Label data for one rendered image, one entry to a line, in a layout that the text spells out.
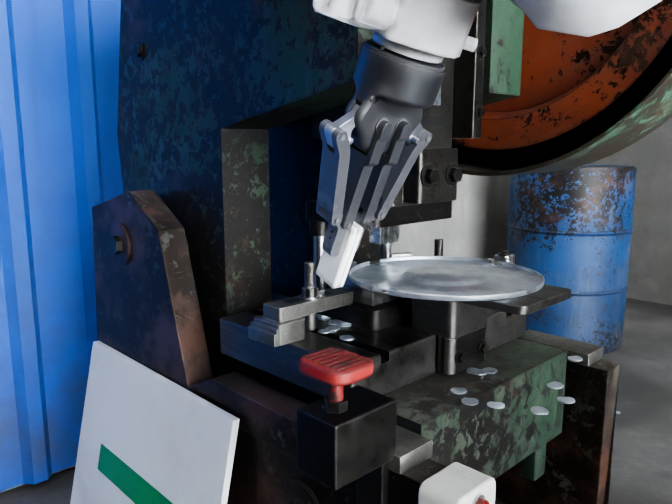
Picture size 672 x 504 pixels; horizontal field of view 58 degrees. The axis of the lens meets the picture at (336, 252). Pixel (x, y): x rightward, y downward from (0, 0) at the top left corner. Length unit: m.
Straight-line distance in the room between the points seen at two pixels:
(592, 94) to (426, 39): 0.71
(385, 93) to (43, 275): 1.51
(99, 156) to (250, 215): 0.95
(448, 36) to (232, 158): 0.57
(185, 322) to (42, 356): 0.96
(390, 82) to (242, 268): 0.60
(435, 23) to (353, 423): 0.39
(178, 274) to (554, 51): 0.80
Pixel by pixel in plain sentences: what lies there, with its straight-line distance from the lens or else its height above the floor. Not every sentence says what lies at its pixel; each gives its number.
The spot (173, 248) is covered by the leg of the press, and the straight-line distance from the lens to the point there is 1.06.
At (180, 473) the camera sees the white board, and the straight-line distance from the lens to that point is 1.06.
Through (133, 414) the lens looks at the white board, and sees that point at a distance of 1.19.
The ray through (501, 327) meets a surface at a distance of 1.07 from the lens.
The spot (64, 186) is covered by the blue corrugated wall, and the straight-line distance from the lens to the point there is 1.91.
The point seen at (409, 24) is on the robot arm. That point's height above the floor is 1.07.
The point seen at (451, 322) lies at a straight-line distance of 0.90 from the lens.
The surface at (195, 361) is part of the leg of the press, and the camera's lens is 1.06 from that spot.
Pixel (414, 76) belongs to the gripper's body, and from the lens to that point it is 0.52.
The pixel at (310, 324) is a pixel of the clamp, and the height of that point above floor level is 0.71.
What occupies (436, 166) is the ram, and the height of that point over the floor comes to 0.95.
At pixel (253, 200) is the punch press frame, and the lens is 1.04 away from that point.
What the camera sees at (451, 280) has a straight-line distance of 0.89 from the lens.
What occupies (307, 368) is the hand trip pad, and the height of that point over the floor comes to 0.75.
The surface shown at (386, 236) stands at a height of 0.83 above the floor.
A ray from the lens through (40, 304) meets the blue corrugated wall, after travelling 1.93.
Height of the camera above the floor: 0.98
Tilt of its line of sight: 10 degrees down
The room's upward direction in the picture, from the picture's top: straight up
